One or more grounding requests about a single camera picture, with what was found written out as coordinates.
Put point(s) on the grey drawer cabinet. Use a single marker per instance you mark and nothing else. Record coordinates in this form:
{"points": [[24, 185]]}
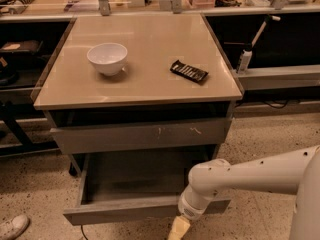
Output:
{"points": [[74, 93]]}

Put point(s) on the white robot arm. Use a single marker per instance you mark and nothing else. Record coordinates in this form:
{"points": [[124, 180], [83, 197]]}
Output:
{"points": [[296, 173]]}

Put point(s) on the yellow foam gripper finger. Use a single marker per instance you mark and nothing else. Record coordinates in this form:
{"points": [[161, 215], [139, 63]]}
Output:
{"points": [[179, 228]]}

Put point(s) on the white ceramic bowl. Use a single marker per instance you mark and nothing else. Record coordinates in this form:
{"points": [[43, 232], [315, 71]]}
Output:
{"points": [[108, 58]]}

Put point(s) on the white sneaker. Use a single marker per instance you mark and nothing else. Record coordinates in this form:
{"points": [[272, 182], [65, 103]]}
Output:
{"points": [[13, 228]]}

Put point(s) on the black case on shelf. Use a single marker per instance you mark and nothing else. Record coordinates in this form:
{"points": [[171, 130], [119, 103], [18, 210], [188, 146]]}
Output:
{"points": [[29, 46]]}

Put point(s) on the grey drawer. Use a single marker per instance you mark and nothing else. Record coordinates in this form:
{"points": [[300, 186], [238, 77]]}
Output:
{"points": [[132, 185], [139, 136]]}

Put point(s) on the white handled rod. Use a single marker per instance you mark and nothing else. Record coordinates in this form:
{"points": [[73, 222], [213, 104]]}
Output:
{"points": [[267, 19]]}

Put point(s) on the grey top drawer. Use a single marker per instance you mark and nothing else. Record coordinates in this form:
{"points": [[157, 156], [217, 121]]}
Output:
{"points": [[139, 136]]}

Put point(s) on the white tube bottle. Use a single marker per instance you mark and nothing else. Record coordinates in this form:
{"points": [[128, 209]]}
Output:
{"points": [[244, 61]]}

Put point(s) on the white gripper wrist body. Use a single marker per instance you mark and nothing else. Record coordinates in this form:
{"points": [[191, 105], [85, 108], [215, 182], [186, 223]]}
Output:
{"points": [[188, 208]]}

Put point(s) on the black snack bar packet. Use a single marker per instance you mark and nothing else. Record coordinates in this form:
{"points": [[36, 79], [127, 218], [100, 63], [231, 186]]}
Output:
{"points": [[188, 72]]}

